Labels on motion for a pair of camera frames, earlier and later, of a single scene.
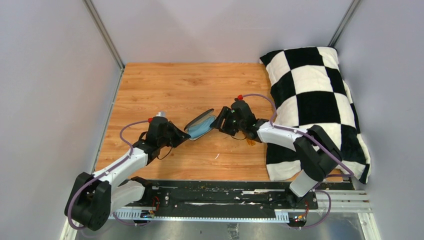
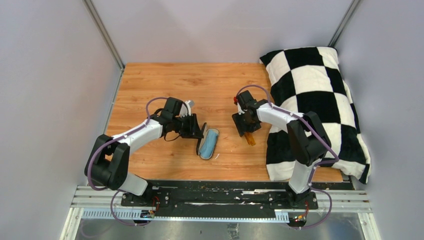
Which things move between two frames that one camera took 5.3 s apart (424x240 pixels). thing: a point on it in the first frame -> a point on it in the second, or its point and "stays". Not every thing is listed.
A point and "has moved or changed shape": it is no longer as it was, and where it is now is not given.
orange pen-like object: [251, 142] stays
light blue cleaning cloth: [201, 128] -> [207, 148]
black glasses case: [200, 125] has moved or changed shape
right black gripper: [227, 113] -> [242, 128]
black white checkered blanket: [307, 89] stays
